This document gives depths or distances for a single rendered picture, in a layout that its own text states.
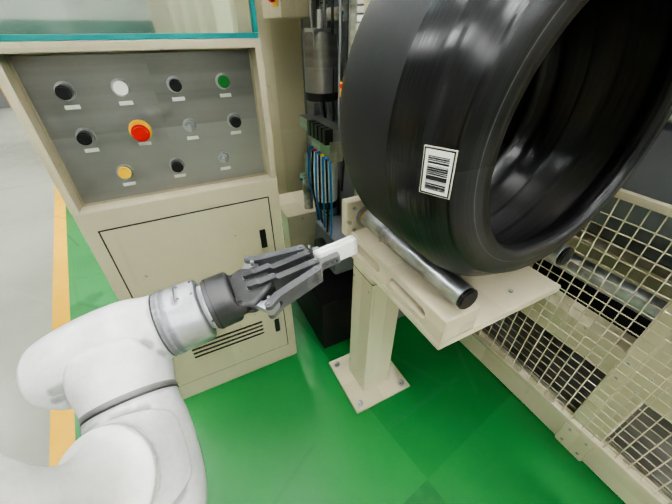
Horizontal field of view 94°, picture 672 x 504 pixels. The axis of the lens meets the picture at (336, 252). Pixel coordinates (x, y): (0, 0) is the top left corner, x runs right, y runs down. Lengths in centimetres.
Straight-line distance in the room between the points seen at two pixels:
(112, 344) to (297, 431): 107
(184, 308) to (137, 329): 6
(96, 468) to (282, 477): 104
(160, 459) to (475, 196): 46
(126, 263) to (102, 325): 66
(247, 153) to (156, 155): 25
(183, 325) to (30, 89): 72
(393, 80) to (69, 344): 49
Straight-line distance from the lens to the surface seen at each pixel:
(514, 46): 41
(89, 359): 46
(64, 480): 36
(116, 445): 41
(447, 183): 40
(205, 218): 105
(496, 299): 79
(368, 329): 118
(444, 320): 61
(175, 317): 45
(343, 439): 141
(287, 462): 139
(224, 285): 45
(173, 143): 102
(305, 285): 45
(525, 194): 88
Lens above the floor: 129
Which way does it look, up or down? 36 degrees down
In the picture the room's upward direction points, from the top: straight up
